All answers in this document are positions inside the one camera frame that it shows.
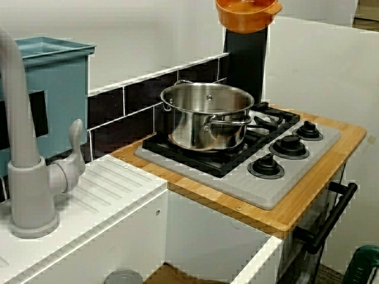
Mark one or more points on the orange plastic pot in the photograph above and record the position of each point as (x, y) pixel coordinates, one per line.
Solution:
(245, 20)

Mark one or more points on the stainless steel pot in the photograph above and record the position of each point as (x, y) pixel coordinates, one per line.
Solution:
(207, 133)

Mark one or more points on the grey toy stove panel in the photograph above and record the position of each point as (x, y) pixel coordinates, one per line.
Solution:
(251, 189)

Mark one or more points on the black stove knob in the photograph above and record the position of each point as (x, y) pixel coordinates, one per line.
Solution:
(266, 167)
(288, 146)
(308, 130)

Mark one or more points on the wooden stove countertop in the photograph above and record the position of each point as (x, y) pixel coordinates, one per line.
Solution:
(296, 213)

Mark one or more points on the black burner grate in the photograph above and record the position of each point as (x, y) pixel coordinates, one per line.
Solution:
(207, 164)

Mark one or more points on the dark tile backsplash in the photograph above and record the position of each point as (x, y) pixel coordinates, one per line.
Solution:
(136, 97)

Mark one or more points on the white toy sink unit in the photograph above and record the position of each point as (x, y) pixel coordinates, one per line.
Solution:
(118, 207)

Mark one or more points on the teal plastic bin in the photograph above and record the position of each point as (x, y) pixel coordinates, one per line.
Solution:
(65, 103)

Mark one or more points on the brown wooden board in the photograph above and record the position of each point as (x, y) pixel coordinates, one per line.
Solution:
(171, 276)

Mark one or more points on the grey round disc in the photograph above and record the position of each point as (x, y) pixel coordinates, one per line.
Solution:
(122, 277)

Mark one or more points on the grey toy faucet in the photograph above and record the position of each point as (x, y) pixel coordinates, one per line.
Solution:
(29, 189)

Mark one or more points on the green clamp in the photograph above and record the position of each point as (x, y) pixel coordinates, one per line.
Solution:
(364, 266)

